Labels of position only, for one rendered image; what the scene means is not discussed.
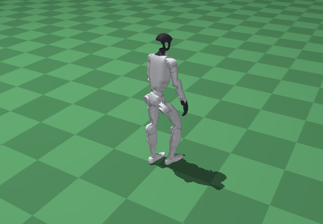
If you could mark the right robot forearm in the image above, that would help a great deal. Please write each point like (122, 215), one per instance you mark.
(180, 92)

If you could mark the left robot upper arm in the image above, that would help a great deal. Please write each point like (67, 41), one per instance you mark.
(148, 67)

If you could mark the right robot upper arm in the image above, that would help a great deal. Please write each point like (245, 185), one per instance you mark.
(172, 65)

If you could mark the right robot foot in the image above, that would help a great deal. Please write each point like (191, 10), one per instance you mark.
(177, 157)

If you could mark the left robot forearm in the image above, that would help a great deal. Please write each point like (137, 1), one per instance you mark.
(152, 87)

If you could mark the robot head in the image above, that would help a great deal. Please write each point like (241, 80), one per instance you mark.
(163, 37)

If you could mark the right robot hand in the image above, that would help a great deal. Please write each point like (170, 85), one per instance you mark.
(185, 107)

